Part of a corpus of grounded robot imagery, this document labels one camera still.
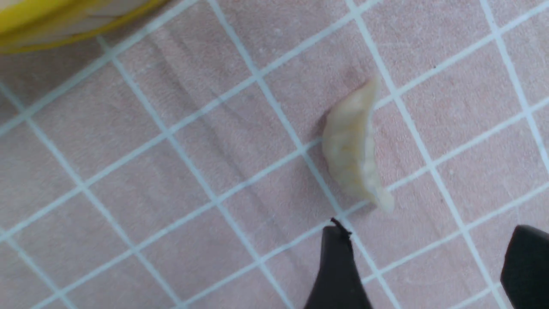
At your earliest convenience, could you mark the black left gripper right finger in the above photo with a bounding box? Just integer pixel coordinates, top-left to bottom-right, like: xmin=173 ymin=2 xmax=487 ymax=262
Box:
xmin=501 ymin=225 xmax=549 ymax=309

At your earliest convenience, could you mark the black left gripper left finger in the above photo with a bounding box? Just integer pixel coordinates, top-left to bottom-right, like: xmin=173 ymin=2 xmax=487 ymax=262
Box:
xmin=305 ymin=218 xmax=373 ymax=309

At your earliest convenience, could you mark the cream white dumpling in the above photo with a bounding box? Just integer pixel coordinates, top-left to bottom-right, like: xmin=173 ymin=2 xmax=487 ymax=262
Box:
xmin=322 ymin=76 xmax=395 ymax=213

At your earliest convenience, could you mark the pink grid tablecloth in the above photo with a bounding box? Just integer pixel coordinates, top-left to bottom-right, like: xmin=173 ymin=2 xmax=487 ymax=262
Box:
xmin=1 ymin=0 xmax=548 ymax=309

